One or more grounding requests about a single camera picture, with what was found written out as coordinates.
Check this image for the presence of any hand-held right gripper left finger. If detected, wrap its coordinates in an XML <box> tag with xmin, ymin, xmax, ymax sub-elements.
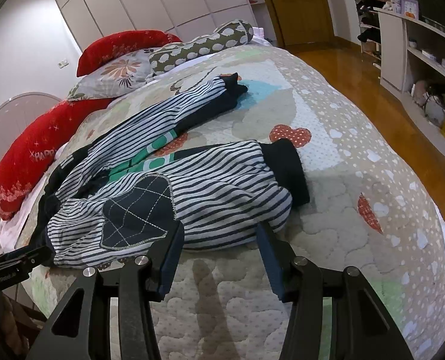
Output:
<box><xmin>26</xmin><ymin>220</ymin><xmax>185</xmax><ymax>360</ymax></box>

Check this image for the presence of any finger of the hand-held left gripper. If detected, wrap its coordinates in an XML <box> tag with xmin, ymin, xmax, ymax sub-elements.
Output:
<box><xmin>1</xmin><ymin>245</ymin><xmax>55</xmax><ymax>271</ymax></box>

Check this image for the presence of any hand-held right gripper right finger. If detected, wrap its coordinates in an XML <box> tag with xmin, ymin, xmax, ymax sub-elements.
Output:
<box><xmin>256</xmin><ymin>222</ymin><xmax>420</xmax><ymax>360</ymax></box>

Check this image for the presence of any striped navy white sweater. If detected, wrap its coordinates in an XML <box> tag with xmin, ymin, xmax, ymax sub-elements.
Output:
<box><xmin>30</xmin><ymin>73</ymin><xmax>311</xmax><ymax>269</ymax></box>

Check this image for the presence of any red pillow with white print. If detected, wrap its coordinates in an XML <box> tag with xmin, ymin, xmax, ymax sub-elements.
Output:
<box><xmin>0</xmin><ymin>97</ymin><xmax>115</xmax><ymax>221</ymax></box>

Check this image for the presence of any patterned quilt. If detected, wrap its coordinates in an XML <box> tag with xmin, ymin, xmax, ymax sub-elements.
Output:
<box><xmin>18</xmin><ymin>44</ymin><xmax>445</xmax><ymax>360</ymax></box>

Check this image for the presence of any white headboard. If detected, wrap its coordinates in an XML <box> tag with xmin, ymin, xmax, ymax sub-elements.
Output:
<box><xmin>0</xmin><ymin>91</ymin><xmax>62</xmax><ymax>262</ymax></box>

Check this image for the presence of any grey floral pillow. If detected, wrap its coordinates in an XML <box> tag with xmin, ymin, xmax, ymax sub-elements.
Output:
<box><xmin>67</xmin><ymin>48</ymin><xmax>159</xmax><ymax>101</ymax></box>

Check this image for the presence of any olive dotted bolster pillow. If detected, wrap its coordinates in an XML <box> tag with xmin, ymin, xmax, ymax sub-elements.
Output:
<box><xmin>148</xmin><ymin>19</ymin><xmax>254</xmax><ymax>76</ymax></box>

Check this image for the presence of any white shelf unit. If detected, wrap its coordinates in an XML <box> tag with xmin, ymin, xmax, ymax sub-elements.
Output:
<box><xmin>374</xmin><ymin>7</ymin><xmax>445</xmax><ymax>166</ymax></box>

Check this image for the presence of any white wardrobe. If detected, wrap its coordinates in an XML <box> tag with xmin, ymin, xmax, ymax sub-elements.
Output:
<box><xmin>52</xmin><ymin>0</ymin><xmax>266</xmax><ymax>52</ymax></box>

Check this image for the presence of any wooden door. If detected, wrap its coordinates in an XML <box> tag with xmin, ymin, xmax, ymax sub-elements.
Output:
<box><xmin>254</xmin><ymin>0</ymin><xmax>335</xmax><ymax>49</ymax></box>

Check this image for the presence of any cluttered shoe rack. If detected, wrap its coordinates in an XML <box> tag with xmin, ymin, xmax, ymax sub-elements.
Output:
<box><xmin>347</xmin><ymin>0</ymin><xmax>401</xmax><ymax>69</ymax></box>

